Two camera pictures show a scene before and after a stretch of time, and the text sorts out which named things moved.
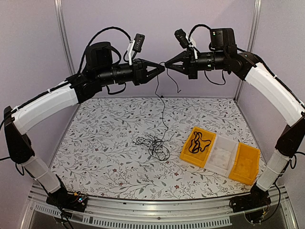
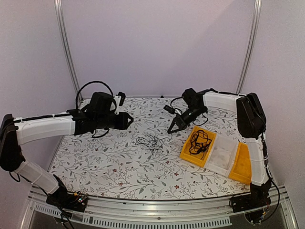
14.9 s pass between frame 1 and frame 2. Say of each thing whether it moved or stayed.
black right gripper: moved
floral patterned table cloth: stayed
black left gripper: moved
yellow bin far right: stayed
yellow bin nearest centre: stayed
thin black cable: moved
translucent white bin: stayed
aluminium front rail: stayed
